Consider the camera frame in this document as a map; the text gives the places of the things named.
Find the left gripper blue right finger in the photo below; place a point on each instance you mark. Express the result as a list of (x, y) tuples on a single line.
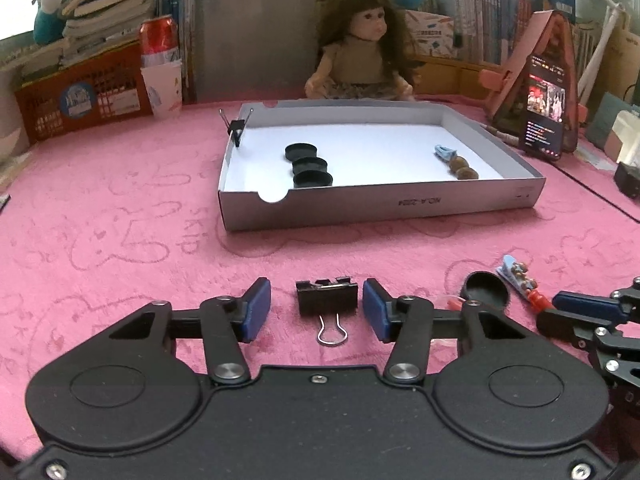
[(380, 310)]

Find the small black binder clip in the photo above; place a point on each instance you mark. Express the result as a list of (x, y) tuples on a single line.
[(235, 127)]

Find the red soda can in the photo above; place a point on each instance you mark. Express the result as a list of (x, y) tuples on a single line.
[(159, 41)]

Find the stack of books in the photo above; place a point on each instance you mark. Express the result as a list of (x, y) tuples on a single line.
[(68, 32)]

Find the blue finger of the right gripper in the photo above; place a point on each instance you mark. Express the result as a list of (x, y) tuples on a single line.
[(594, 306), (576, 329)]

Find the red plastic basket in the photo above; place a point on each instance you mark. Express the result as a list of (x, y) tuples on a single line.
[(96, 92)]

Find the black round lid front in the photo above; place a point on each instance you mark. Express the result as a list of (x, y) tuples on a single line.
[(309, 164)]

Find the yellow wooden box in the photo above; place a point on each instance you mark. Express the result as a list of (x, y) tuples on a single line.
[(449, 77)]

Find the pink rabbit-pattern table mat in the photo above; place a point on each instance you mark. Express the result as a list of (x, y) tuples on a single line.
[(105, 220)]

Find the black round lid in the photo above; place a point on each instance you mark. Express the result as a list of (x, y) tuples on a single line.
[(312, 179), (298, 151), (487, 288), (309, 164)]

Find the pink triangular phone stand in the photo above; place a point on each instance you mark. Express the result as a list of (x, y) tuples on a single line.
[(548, 35)]

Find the brown-haired doll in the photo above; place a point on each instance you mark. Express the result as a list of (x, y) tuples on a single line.
[(363, 53)]

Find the smartphone with lit screen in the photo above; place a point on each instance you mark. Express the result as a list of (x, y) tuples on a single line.
[(544, 109)]

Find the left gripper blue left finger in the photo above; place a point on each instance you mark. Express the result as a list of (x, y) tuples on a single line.
[(254, 308)]

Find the large black binder clip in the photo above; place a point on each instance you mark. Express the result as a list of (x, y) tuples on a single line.
[(325, 298)]

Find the colourful patterned white box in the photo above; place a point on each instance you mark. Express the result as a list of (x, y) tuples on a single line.
[(431, 34)]

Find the grey metal box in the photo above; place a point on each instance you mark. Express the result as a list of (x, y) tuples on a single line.
[(252, 49)]

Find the brown acorn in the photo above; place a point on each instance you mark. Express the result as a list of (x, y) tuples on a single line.
[(457, 163), (466, 173)]

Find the grey cardboard box tray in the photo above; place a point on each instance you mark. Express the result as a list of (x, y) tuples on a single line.
[(381, 156)]

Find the white paper cup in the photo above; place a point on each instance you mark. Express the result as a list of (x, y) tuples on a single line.
[(163, 84)]

